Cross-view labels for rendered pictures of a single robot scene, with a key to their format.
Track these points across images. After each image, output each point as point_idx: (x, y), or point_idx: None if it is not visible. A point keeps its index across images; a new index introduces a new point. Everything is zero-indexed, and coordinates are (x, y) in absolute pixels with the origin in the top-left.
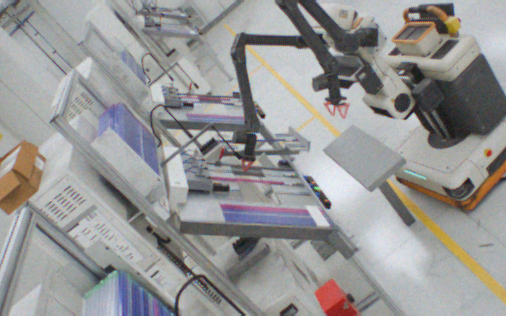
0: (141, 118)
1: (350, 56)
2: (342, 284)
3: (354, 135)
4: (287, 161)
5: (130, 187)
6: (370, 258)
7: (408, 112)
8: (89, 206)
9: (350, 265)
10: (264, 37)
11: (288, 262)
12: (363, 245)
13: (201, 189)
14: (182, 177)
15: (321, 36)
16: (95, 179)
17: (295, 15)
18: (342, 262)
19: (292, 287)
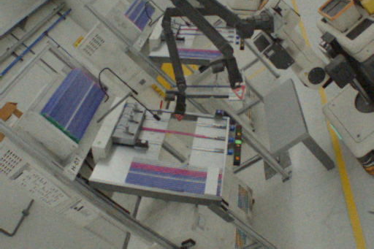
0: (98, 75)
1: (262, 32)
2: (268, 205)
3: (286, 90)
4: (221, 111)
5: (42, 158)
6: (293, 190)
7: (323, 84)
8: (25, 163)
9: (279, 190)
10: None
11: None
12: (294, 176)
13: (126, 143)
14: (107, 135)
15: None
16: (35, 140)
17: (181, 7)
18: (275, 185)
19: (188, 230)
